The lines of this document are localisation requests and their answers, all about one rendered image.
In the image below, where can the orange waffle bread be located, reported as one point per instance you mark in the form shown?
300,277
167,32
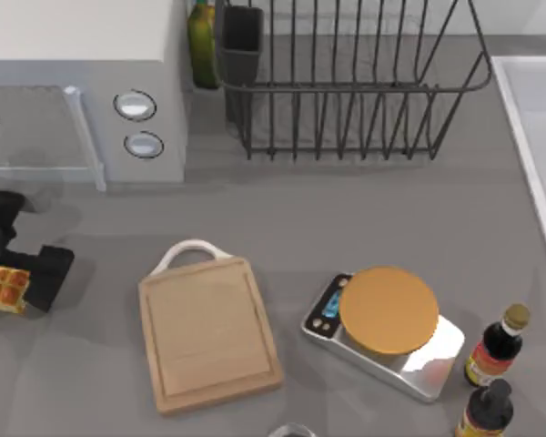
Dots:
2,287

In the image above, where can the glass microwave door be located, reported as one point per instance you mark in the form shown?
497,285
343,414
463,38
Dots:
27,127

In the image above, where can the small round microwave knob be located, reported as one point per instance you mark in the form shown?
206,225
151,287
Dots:
144,145

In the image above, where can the large round microwave knob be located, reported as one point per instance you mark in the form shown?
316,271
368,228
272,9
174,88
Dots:
134,105

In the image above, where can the pale microwave oven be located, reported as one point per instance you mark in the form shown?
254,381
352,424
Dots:
73,32

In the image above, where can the green bottle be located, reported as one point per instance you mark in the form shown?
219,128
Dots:
202,45

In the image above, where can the dark grey cutlery holder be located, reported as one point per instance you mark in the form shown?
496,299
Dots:
241,45

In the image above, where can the silver kitchen scale orange plate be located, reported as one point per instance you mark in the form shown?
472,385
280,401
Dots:
387,314

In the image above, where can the dark bottle gold cap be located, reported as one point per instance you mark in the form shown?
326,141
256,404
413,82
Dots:
498,346

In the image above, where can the dark bottle black cap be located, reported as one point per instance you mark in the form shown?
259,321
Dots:
487,412

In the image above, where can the white sink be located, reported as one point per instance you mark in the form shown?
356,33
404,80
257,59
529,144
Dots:
537,136

